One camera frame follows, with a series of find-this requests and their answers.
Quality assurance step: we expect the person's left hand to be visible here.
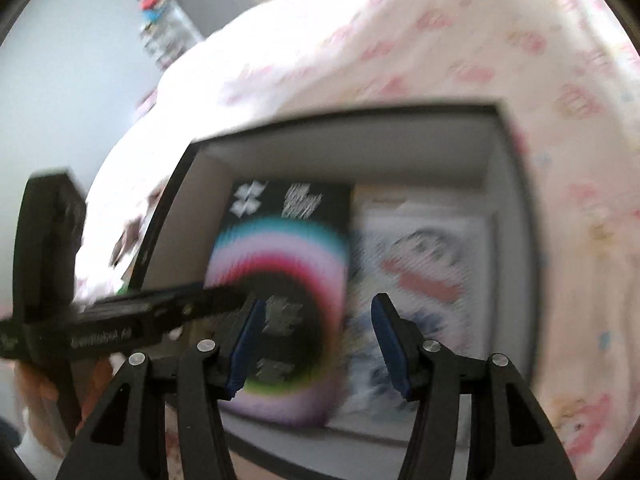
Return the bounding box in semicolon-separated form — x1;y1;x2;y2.
14;359;114;455

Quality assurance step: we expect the white cartoon picture book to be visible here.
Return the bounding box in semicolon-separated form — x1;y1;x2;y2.
328;185;495;442

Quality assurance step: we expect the black book rainbow circle cover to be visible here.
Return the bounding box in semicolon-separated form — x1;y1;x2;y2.
205;180;352;426

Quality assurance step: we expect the grey storage box black rim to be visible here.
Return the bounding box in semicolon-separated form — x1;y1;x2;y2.
130;103;541;479

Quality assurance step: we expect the shelf with colourful items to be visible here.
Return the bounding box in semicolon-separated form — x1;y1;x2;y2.
137;0;192;70

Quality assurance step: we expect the pink patterned bed sheet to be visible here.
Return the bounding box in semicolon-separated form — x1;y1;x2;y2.
76;0;639;479

